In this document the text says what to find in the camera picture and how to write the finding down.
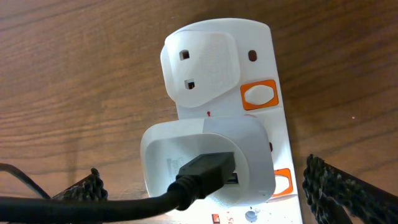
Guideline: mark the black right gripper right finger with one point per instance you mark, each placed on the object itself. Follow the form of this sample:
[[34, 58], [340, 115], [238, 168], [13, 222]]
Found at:
[[334, 195]]

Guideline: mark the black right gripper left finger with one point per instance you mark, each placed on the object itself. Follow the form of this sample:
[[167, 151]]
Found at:
[[91, 188]]

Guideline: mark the white USB charger plug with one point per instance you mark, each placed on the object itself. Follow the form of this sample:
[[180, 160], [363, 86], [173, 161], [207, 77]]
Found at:
[[222, 160]]

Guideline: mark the white power strip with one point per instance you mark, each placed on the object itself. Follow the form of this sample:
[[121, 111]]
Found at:
[[222, 76]]

